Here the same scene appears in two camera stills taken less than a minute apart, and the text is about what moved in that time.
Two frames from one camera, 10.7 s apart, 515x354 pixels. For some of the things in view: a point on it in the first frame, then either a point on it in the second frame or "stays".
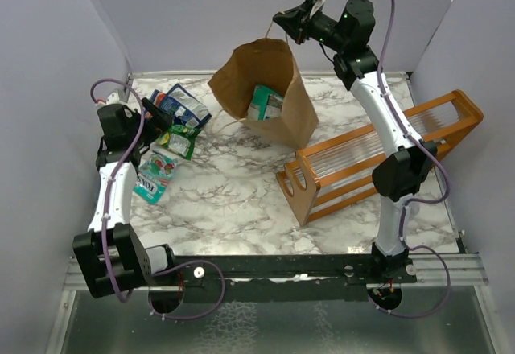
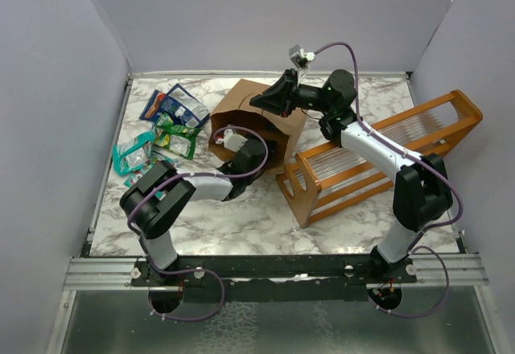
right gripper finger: (291, 20) -> (278, 96)
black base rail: (267, 278) stays
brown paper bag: (268, 63) -> (235, 109)
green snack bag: (179, 138) stays
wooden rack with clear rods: (328, 174) stays
